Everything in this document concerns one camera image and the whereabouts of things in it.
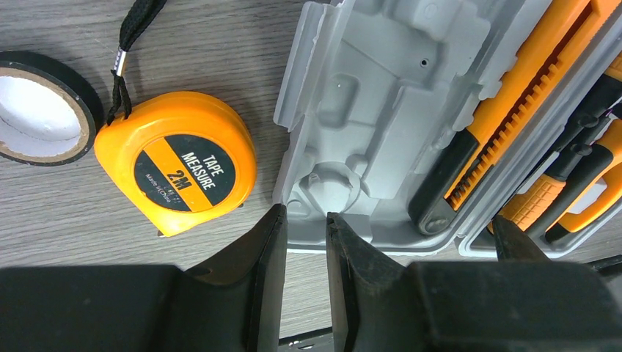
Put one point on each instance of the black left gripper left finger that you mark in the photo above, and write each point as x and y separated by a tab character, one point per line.
230	302

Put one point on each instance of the orange black pliers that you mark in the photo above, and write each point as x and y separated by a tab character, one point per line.
593	187

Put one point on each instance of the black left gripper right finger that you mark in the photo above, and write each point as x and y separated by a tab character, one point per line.
378	304

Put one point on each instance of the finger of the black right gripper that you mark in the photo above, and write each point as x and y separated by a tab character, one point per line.
512	244

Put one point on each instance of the grey plastic tool case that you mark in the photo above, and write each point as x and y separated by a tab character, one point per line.
374	91

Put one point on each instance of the orange tape measure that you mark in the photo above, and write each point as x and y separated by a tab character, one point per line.
182	158

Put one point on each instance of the orange phillips screwdriver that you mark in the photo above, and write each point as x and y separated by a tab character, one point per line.
550	177

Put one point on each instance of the small round silver disc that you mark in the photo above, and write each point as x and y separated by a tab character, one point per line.
50	114

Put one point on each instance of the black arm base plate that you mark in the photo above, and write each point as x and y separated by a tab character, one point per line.
319	340

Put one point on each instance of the orange utility knife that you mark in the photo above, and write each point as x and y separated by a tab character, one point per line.
550	50

